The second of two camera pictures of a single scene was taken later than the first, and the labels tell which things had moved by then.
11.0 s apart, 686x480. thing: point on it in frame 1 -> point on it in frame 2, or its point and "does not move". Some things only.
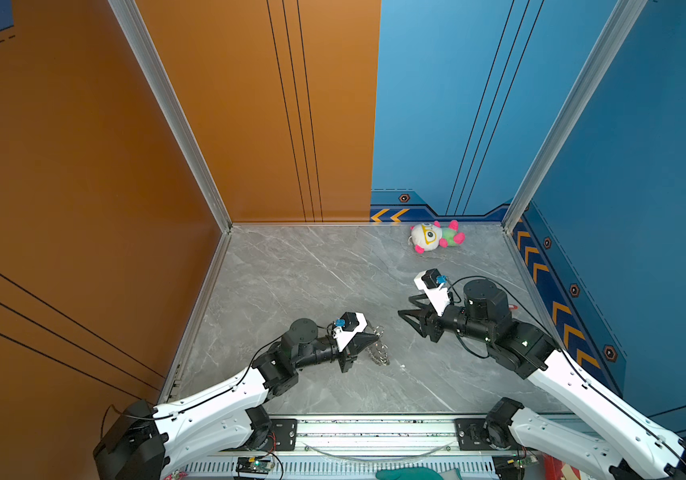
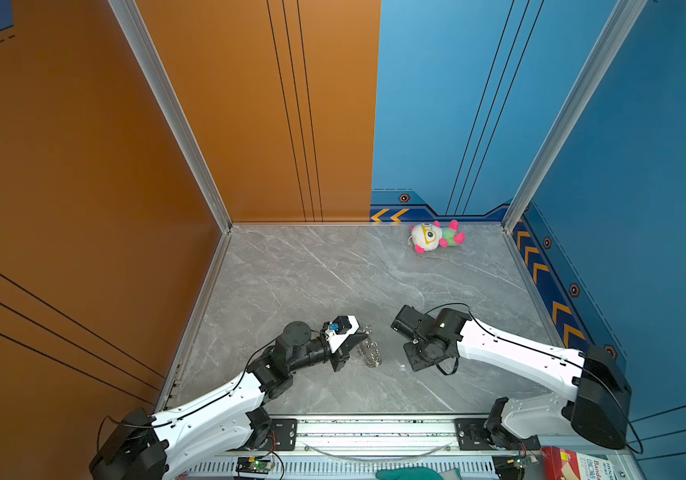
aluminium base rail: [360, 447] does not move
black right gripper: [424, 325] -> [414, 364]
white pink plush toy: [427, 236] does not move
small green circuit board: [253, 465] does not move
